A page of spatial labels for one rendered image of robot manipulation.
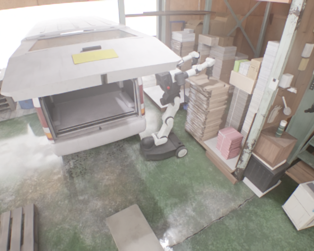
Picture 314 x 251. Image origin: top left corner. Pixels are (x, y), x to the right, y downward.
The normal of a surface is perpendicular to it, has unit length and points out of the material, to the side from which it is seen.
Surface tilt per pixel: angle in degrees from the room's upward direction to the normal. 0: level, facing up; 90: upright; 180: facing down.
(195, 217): 0
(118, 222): 0
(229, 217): 0
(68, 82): 106
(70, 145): 86
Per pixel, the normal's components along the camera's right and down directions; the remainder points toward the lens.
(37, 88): 0.37, 0.75
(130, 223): 0.00, -0.81
